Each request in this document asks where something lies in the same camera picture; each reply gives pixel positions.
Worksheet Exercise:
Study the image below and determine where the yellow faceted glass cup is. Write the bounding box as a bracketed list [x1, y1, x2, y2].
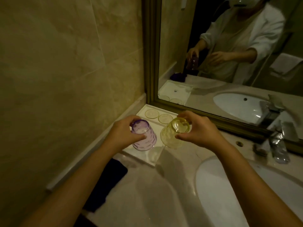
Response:
[160, 117, 190, 149]

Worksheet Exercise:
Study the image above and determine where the person's left hand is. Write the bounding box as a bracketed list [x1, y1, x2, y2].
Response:
[104, 115, 148, 154]

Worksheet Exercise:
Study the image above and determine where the purple faceted glass cup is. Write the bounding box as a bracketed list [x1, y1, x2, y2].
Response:
[131, 119, 157, 151]

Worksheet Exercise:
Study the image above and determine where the dark folded cloth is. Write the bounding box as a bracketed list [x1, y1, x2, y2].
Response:
[83, 158, 128, 213]

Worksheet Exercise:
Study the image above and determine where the person's right forearm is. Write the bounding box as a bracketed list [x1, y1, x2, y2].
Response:
[214, 139, 303, 227]

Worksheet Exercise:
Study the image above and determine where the gold framed wall mirror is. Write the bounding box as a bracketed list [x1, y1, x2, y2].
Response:
[142, 0, 303, 155]

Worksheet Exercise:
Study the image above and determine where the round clear glass coaster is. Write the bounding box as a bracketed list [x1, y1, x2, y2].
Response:
[158, 113, 173, 125]
[145, 109, 159, 119]

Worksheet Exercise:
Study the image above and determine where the person's left forearm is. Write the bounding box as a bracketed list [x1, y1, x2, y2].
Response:
[19, 142, 114, 227]

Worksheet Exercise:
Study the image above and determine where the chrome faucet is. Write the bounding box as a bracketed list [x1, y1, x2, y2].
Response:
[252, 130, 291, 164]

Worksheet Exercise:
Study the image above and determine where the person's right hand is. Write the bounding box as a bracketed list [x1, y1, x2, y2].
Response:
[175, 111, 226, 151]

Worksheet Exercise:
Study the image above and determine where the white rectangular tray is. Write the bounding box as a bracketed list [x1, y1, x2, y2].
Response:
[122, 104, 178, 167]

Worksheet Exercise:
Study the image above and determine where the white oval sink basin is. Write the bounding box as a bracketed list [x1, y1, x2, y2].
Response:
[195, 155, 303, 227]

